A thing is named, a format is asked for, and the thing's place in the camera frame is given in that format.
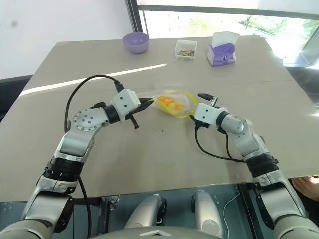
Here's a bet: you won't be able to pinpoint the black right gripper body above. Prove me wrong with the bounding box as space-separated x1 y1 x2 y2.
193 120 212 130

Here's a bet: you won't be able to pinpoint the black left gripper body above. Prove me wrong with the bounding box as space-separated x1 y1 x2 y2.
125 97 143 130

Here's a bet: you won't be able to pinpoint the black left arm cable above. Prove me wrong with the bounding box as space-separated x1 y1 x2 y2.
64 74 125 239

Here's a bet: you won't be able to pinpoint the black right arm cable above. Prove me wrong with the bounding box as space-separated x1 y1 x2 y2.
194 124 250 164

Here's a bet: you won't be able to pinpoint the purple bowl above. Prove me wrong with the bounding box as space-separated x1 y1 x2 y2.
122 32 150 55

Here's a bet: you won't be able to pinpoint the silver right robot leg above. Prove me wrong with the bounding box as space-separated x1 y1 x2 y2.
191 190 225 239

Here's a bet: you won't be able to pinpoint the white floor cable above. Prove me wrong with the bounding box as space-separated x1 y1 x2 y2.
222 195 241 236

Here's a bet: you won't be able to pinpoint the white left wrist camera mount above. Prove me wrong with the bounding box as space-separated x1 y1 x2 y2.
111 89 141 124

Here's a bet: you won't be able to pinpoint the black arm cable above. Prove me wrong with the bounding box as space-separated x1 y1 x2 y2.
64 74 125 239
194 124 250 164

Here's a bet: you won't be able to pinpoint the grey robot torso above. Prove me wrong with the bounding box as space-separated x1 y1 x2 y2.
0 218 319 239

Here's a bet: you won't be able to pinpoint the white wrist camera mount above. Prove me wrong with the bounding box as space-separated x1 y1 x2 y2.
193 103 229 124
111 89 141 124

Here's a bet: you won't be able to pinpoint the clear square plastic box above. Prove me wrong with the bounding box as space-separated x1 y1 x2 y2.
174 39 198 61

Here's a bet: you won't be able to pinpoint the person's bare hand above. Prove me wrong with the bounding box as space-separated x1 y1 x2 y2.
292 175 319 200

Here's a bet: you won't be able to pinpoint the clear yellow-zip plastic bag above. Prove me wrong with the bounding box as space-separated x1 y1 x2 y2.
138 88 199 119

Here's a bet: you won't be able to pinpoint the round yellow checkered bread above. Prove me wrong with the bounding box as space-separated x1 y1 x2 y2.
156 94 184 117

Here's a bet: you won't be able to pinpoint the silver robot leg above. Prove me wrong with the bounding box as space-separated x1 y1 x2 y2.
191 190 225 239
123 194 167 230

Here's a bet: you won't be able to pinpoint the dark window frame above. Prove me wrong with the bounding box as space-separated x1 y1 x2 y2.
124 0 319 33

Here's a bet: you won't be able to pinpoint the white tissue sheet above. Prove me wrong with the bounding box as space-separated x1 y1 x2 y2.
212 31 240 48

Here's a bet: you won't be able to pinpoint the silver left robot leg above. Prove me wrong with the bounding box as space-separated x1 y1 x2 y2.
123 194 167 230

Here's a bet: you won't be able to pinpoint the dark sofa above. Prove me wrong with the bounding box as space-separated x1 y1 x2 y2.
0 74 34 124

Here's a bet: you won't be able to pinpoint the purple white tissue box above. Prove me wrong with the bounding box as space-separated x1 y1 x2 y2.
207 42 237 67

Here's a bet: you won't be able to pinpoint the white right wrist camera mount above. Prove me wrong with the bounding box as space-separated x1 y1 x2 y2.
193 103 229 124

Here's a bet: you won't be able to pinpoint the colourful small pieces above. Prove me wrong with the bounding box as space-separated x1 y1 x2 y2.
177 48 195 57

